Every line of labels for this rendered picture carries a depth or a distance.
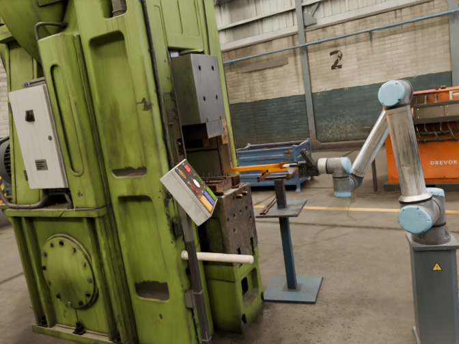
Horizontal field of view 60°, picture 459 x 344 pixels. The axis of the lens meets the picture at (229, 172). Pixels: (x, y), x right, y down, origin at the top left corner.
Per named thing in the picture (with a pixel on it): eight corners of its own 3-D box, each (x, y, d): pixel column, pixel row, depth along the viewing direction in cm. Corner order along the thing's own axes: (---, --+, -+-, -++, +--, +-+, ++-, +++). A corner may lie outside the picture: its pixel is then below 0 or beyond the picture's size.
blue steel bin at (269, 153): (316, 179, 679) (311, 137, 667) (300, 191, 611) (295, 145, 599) (253, 182, 738) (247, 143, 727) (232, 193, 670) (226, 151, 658)
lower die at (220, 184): (232, 187, 262) (230, 175, 261) (217, 195, 245) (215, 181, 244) (180, 189, 283) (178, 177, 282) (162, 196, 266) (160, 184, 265)
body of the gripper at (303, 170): (297, 177, 227) (317, 177, 221) (296, 162, 226) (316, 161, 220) (301, 174, 234) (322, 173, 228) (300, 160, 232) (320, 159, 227)
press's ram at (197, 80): (231, 117, 267) (223, 55, 260) (201, 123, 234) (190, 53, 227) (180, 123, 287) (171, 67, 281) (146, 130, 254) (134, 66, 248)
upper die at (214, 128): (224, 134, 257) (222, 119, 255) (208, 138, 240) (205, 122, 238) (171, 139, 277) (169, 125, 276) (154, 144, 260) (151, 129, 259)
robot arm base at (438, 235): (446, 231, 219) (444, 213, 217) (455, 244, 201) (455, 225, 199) (408, 233, 224) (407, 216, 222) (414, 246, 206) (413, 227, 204)
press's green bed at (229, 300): (266, 306, 287) (257, 244, 279) (244, 335, 255) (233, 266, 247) (202, 297, 314) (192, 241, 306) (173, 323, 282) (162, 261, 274)
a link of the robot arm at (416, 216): (442, 224, 198) (413, 75, 191) (432, 237, 185) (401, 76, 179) (410, 225, 208) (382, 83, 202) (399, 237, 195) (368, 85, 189)
